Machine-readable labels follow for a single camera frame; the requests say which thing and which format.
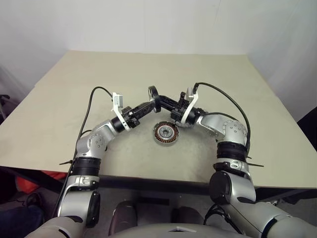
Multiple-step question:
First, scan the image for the dark rounded shape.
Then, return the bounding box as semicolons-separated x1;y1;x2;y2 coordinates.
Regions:
108;200;138;235
172;205;205;225

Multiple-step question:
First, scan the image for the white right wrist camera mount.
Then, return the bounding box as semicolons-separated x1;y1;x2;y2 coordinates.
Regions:
179;86;201;124

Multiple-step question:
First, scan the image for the black table frame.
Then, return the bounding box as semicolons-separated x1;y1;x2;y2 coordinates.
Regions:
255;187;317;206

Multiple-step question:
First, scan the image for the grey robot torso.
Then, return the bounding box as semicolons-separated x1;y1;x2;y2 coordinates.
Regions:
108;218;248;238

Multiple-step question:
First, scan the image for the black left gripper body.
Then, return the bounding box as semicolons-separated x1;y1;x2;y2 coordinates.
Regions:
122;106;141;129

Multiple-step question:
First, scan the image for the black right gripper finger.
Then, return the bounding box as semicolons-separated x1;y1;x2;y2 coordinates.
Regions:
159;95;180;109
160;100;177;114

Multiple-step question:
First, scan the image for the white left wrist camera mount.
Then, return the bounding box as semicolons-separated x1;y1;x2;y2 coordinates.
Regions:
110;91;132;132

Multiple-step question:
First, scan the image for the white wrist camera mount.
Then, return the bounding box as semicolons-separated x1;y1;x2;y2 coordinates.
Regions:
110;91;132;132
179;86;201;124

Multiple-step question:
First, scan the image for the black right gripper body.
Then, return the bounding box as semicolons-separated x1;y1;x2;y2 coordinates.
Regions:
169;91;191;123

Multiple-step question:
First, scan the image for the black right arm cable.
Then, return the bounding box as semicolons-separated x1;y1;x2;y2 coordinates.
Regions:
193;82;252;159

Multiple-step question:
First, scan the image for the black fabric object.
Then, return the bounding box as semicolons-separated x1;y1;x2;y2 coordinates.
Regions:
296;106;317;125

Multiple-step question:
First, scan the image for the motor housing with copper windings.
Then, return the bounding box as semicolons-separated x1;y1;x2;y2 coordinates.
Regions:
152;120;180;147

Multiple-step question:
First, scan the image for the red object under table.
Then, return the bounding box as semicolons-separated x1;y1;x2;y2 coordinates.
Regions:
14;171;72;196

